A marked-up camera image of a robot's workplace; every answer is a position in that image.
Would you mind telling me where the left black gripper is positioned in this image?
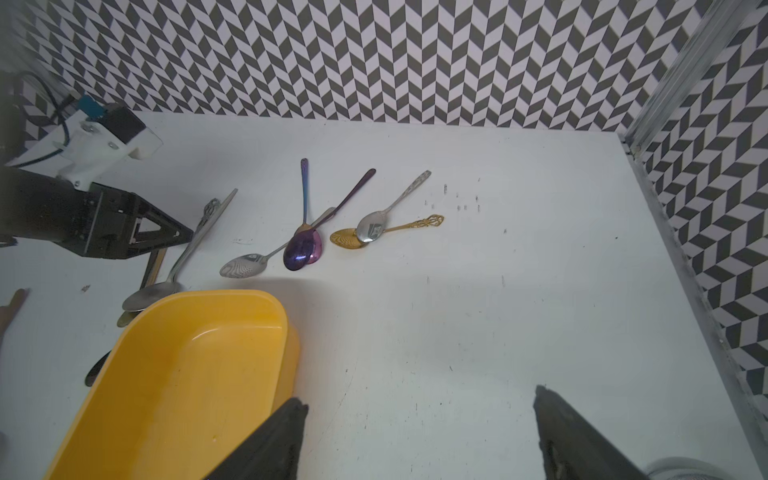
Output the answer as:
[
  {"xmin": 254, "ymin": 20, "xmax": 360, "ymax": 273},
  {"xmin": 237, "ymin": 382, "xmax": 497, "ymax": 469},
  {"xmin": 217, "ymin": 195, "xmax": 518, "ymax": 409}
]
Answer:
[{"xmin": 1, "ymin": 167, "xmax": 193, "ymax": 260}]

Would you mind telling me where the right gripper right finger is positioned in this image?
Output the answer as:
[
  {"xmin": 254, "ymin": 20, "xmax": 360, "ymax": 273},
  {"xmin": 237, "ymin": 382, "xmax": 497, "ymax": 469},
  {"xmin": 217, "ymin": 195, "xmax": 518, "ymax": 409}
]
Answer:
[{"xmin": 533, "ymin": 385, "xmax": 646, "ymax": 480}]

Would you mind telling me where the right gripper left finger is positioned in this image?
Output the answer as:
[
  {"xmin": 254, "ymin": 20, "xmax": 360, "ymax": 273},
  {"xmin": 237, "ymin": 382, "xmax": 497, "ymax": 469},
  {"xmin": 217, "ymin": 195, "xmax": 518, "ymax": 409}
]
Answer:
[{"xmin": 204, "ymin": 398, "xmax": 309, "ymax": 480}]

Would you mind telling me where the ornate silver gold spoon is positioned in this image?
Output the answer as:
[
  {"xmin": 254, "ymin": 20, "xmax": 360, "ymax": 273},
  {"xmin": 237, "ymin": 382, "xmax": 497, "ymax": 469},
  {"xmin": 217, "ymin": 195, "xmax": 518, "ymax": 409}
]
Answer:
[{"xmin": 116, "ymin": 198, "xmax": 220, "ymax": 328}]

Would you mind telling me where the plain silver spoon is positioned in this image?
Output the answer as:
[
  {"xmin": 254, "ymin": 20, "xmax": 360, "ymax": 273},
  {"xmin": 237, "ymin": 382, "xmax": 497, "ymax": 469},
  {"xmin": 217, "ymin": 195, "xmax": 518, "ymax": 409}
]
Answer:
[{"xmin": 122, "ymin": 188, "xmax": 238, "ymax": 312}]

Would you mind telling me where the yellow plastic storage box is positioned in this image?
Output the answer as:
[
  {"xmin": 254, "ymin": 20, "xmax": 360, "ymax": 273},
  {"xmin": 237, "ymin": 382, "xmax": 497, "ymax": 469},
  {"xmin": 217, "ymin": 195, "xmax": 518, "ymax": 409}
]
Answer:
[{"xmin": 46, "ymin": 290, "xmax": 300, "ymax": 479}]

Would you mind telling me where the purple iridescent spoon dark handle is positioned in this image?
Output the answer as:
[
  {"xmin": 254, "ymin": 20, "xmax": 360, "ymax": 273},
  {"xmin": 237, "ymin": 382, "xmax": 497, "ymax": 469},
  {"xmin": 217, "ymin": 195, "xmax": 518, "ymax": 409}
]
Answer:
[{"xmin": 283, "ymin": 168, "xmax": 376, "ymax": 271}]

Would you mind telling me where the silver patterned spoon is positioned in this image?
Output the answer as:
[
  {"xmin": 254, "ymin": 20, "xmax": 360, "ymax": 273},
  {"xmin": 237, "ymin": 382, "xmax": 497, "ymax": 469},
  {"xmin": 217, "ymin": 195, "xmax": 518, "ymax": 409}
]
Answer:
[{"xmin": 219, "ymin": 207, "xmax": 334, "ymax": 279}]

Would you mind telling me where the black spoon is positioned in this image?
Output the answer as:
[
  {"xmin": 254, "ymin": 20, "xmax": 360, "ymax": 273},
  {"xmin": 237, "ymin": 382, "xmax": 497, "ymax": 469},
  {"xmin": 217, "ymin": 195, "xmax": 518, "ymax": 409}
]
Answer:
[{"xmin": 84, "ymin": 351, "xmax": 111, "ymax": 387}]

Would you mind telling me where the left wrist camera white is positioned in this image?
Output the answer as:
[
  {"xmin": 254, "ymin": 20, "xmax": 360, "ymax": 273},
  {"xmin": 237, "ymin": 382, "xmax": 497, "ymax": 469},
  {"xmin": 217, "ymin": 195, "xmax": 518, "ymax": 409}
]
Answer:
[{"xmin": 11, "ymin": 94, "xmax": 164, "ymax": 192}]

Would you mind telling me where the rainbow handle purple spoon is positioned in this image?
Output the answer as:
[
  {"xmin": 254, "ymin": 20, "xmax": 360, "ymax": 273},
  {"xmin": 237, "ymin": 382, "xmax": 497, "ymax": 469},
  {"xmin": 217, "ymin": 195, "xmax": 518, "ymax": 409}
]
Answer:
[{"xmin": 296, "ymin": 158, "xmax": 323, "ymax": 264}]

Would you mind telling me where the silver ornate handle spoon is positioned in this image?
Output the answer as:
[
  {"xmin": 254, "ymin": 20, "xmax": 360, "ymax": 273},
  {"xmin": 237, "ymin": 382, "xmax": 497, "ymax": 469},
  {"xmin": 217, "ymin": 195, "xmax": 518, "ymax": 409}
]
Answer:
[{"xmin": 355, "ymin": 170, "xmax": 432, "ymax": 244}]

